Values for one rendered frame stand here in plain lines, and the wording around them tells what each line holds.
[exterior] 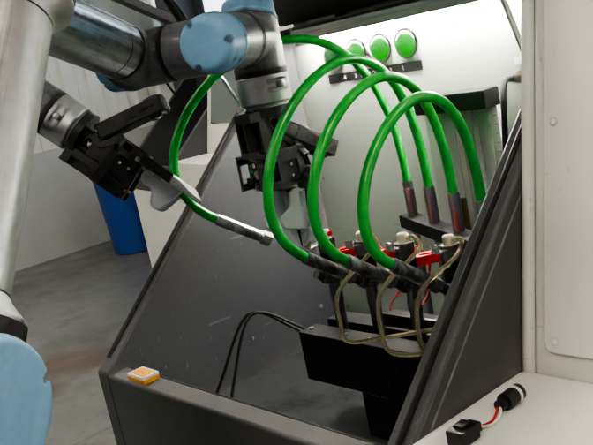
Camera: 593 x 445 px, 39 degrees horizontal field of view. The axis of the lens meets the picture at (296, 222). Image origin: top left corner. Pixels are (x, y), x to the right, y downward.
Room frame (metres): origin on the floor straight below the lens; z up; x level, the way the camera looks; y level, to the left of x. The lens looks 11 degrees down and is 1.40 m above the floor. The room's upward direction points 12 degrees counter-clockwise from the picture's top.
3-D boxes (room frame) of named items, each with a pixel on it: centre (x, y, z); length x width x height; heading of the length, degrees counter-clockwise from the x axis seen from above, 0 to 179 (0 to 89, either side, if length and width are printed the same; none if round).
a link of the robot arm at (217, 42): (1.12, 0.06, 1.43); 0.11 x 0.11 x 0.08; 67
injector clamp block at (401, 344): (1.15, -0.11, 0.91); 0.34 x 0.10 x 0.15; 39
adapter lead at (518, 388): (0.82, -0.16, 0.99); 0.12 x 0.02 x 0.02; 131
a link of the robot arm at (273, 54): (1.20, 0.01, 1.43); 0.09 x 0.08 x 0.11; 157
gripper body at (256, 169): (1.20, 0.01, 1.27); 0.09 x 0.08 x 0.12; 129
